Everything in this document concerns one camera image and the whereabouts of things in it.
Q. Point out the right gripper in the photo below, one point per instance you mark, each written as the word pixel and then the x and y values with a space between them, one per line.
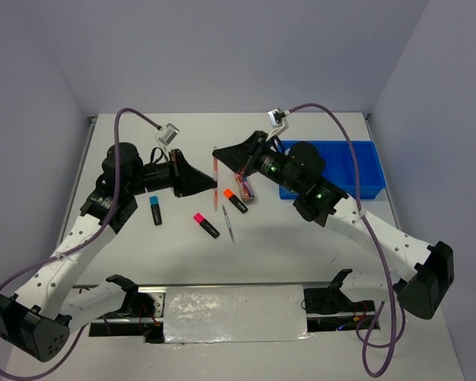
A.
pixel 237 156

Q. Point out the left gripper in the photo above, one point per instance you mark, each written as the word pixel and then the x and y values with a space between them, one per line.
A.
pixel 186 179

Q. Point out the orange clear pen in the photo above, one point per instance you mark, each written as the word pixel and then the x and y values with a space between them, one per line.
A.
pixel 215 189

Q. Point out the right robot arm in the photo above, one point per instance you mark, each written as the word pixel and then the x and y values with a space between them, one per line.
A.
pixel 425 271

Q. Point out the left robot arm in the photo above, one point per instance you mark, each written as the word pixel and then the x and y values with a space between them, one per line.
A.
pixel 39 316

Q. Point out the orange cap black highlighter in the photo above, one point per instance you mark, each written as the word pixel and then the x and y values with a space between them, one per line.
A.
pixel 235 201

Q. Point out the pink cap black highlighter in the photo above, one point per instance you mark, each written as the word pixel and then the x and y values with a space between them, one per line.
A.
pixel 206 225

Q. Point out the thin grey pen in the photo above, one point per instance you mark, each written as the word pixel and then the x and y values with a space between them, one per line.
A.
pixel 228 224

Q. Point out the blue cap black highlighter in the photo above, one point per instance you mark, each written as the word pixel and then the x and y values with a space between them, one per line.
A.
pixel 155 210

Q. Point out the blue plastic sorting bin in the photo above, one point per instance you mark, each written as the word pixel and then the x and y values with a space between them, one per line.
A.
pixel 339 167

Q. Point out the silver foil sheet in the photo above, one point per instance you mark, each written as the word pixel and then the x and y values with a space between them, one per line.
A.
pixel 209 315

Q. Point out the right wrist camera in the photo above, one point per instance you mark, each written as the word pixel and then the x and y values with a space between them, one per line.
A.
pixel 278 120

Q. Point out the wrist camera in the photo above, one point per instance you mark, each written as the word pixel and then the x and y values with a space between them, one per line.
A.
pixel 278 120
pixel 167 134

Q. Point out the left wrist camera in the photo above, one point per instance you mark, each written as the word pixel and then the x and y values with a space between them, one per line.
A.
pixel 167 134

